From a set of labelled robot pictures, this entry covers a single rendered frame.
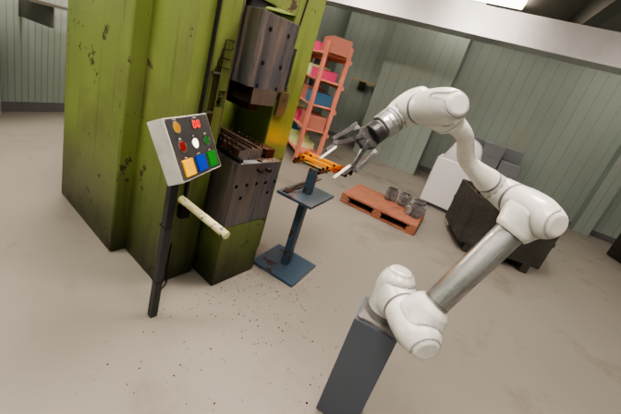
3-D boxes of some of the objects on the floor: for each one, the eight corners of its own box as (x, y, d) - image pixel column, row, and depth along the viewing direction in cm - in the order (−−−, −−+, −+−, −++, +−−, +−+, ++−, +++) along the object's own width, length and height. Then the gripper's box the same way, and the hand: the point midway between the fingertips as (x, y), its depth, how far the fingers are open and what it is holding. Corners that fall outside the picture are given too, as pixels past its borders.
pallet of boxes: (495, 200, 732) (521, 152, 693) (499, 210, 659) (529, 155, 619) (442, 180, 770) (464, 132, 731) (440, 187, 697) (465, 134, 658)
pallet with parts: (422, 219, 470) (431, 200, 460) (416, 237, 401) (425, 215, 391) (354, 189, 506) (360, 172, 496) (337, 201, 437) (345, 181, 427)
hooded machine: (459, 210, 574) (492, 144, 533) (458, 219, 523) (494, 148, 482) (420, 194, 598) (448, 130, 558) (416, 200, 547) (446, 131, 506)
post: (157, 315, 185) (187, 140, 150) (150, 319, 182) (178, 140, 147) (153, 311, 187) (181, 137, 152) (147, 314, 184) (174, 137, 149)
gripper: (367, 101, 102) (310, 141, 98) (402, 151, 103) (347, 193, 99) (359, 107, 110) (306, 145, 106) (393, 154, 110) (340, 193, 106)
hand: (333, 164), depth 103 cm, fingers open, 7 cm apart
